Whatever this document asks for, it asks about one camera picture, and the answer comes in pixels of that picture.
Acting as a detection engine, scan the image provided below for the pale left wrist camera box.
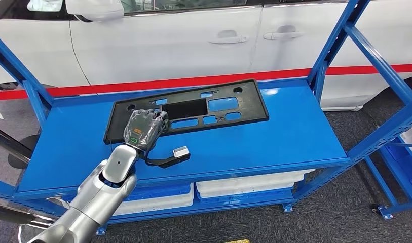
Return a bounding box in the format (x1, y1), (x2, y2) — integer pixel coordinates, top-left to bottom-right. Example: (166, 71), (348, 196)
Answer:
(172, 146), (190, 159)

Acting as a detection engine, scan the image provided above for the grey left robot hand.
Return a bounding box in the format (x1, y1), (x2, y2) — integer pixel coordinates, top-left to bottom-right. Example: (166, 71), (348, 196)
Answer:
(123, 108), (169, 151)

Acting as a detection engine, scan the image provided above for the red barrier belt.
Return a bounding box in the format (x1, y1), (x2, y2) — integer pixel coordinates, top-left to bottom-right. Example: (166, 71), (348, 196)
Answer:
(0, 63), (412, 102)

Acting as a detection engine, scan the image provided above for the blue metal shelf rack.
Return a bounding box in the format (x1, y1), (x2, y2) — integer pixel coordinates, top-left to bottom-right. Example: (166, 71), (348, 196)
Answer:
(0, 0), (412, 235)
(363, 120), (412, 220)

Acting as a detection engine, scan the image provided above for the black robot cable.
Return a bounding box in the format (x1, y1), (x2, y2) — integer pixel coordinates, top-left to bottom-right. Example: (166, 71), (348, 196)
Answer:
(140, 115), (169, 165)

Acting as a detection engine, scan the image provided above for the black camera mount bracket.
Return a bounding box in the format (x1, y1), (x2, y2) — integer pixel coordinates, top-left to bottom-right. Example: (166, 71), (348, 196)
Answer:
(143, 152), (191, 169)

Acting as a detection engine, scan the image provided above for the black plastic plate frame part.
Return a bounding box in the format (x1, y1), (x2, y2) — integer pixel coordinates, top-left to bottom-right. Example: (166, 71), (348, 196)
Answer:
(103, 79), (270, 145)

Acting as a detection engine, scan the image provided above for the stanchion post with chrome base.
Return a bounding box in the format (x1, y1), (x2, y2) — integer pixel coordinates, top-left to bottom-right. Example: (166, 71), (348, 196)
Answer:
(0, 201), (60, 232)

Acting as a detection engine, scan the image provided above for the stanchion post with dark base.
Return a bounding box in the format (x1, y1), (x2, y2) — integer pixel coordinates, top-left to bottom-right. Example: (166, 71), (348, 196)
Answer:
(0, 125), (41, 170)

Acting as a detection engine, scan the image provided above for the white car side mirror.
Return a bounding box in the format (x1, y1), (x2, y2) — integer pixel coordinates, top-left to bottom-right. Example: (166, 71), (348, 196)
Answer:
(65, 0), (125, 22)

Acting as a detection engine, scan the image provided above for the white car door handle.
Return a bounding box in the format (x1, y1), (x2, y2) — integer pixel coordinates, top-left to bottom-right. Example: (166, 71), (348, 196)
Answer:
(263, 25), (304, 41)
(208, 30), (249, 45)

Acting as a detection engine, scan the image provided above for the white car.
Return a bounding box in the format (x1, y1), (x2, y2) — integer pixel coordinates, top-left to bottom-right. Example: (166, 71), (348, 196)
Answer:
(0, 0), (412, 111)

